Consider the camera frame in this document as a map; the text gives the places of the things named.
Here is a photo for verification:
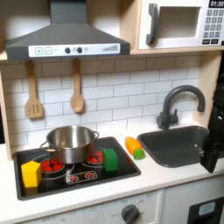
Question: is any green toy block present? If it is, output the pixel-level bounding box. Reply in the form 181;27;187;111
102;148;119;172

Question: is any yellow toy block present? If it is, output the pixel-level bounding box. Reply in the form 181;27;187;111
20;160;43;189

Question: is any dark grey sink basin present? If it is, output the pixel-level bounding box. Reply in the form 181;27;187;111
136;125;224;169

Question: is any dark grey tap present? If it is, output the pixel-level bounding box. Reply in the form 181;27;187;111
156;84;207;131

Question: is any orange toy carrot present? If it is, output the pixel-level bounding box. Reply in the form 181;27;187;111
124;136;146;161

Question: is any black oven knob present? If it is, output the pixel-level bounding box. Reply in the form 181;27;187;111
121;204;140;224

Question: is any white toy microwave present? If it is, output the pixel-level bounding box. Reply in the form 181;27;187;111
137;0;224;51

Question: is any steel pot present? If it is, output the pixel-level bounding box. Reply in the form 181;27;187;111
39;125;101;165

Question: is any black toy stove top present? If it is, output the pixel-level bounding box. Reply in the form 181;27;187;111
12;136;142;201

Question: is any wooden spoon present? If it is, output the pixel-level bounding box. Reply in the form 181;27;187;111
69;58;86;114

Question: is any grey extractor hood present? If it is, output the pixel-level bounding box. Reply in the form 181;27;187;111
4;0;131;61

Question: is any wooden slotted spatula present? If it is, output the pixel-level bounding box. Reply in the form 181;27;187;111
24;59;45;120

